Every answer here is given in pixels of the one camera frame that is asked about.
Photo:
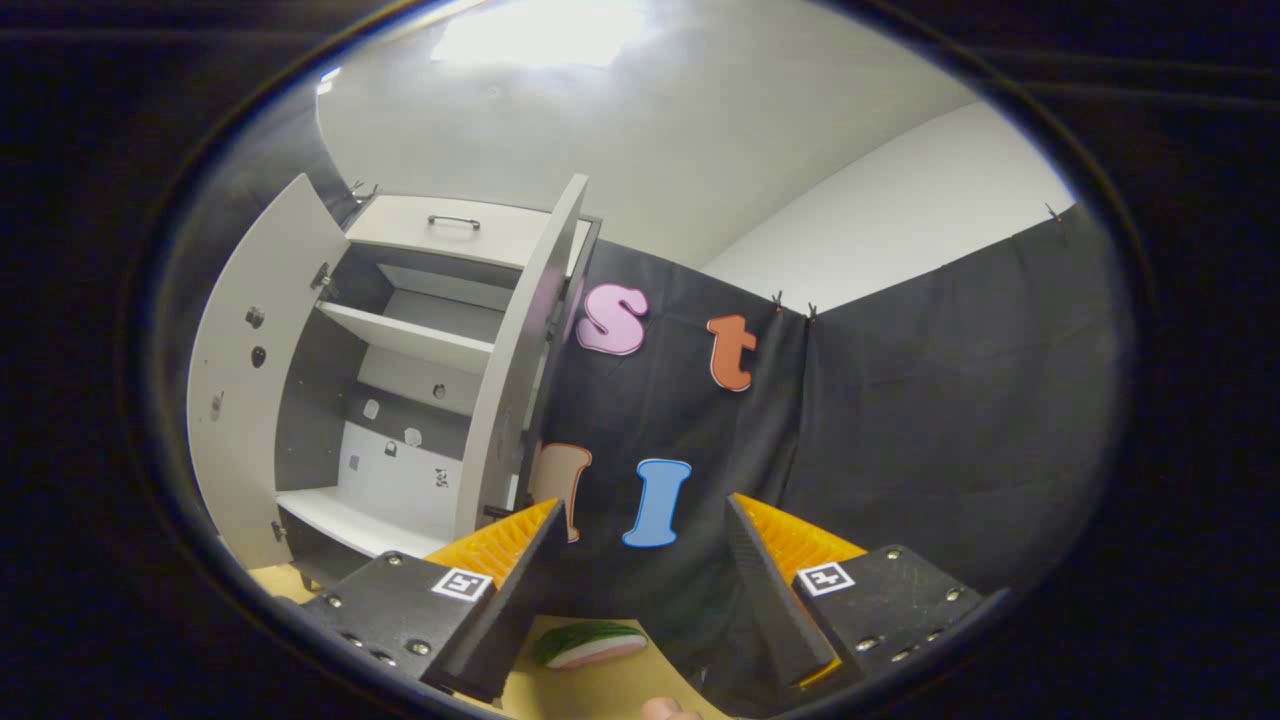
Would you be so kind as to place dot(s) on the black backdrop cloth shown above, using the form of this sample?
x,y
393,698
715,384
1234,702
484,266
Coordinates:
x,y
950,400

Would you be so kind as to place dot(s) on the white cabinet door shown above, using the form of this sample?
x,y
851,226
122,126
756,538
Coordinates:
x,y
250,440
515,360

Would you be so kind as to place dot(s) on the white grey cabinet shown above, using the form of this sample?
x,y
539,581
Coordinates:
x,y
305,400

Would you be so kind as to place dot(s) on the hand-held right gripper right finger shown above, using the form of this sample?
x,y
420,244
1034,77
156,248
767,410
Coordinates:
x,y
785,610

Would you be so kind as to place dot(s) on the white drawer front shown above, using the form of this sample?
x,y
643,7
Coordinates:
x,y
400,225

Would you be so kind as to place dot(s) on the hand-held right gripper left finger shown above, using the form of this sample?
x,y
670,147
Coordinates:
x,y
500,610

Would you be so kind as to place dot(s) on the white cabinet shelf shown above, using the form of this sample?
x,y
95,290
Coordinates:
x,y
400,340

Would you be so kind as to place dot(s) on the watermelon slice toy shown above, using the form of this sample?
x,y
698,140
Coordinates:
x,y
590,643

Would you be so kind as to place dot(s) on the metal door hinge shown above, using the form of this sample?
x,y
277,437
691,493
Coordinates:
x,y
322,280

